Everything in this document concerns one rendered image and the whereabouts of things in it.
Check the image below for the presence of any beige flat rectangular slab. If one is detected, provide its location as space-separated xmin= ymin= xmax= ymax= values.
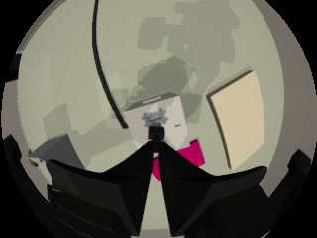
xmin=206 ymin=70 xmax=265 ymax=171

